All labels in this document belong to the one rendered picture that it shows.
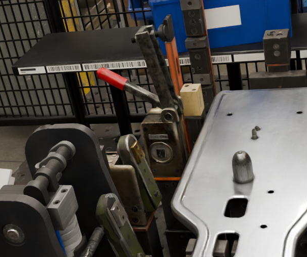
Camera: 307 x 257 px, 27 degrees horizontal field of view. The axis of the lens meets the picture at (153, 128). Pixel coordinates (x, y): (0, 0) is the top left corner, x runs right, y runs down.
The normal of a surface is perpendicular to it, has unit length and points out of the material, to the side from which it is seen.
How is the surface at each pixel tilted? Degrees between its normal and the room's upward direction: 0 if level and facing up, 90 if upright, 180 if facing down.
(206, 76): 90
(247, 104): 0
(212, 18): 90
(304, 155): 0
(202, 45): 90
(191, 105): 90
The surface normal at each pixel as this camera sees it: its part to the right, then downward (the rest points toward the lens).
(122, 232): 0.89, -0.21
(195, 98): -0.27, 0.49
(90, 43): -0.18, -0.87
